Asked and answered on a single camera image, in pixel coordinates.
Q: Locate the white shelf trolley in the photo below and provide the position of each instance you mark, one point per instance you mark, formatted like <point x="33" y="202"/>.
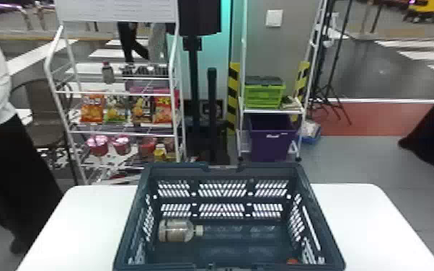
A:
<point x="270" y="111"/>

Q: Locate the grey bottle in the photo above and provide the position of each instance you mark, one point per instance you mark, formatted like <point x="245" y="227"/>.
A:
<point x="107" y="73"/>

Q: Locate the red snack packet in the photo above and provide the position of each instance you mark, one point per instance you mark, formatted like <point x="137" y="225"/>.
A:
<point x="163" y="109"/>

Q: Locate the blue basket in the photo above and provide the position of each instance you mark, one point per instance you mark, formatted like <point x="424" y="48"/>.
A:
<point x="224" y="234"/>

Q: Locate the yellow snack packet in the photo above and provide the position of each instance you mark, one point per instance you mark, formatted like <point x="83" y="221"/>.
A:
<point x="140" y="110"/>

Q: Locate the person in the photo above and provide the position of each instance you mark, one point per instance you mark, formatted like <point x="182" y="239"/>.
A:
<point x="132" y="41"/>
<point x="1" y="151"/>

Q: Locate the black tripod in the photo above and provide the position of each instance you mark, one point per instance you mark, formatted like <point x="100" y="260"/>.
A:
<point x="332" y="60"/>

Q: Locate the green basket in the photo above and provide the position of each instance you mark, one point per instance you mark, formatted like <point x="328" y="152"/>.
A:
<point x="264" y="94"/>

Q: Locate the beige bottle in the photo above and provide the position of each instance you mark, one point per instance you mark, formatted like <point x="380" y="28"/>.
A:
<point x="177" y="230"/>

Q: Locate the orange snack packet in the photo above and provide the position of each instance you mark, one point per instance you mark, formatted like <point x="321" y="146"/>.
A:
<point x="92" y="108"/>

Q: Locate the purple crate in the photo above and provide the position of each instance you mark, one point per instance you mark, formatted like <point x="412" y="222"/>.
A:
<point x="271" y="138"/>

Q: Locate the green snack packet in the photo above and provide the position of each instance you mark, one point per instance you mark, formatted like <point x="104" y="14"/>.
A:
<point x="115" y="110"/>

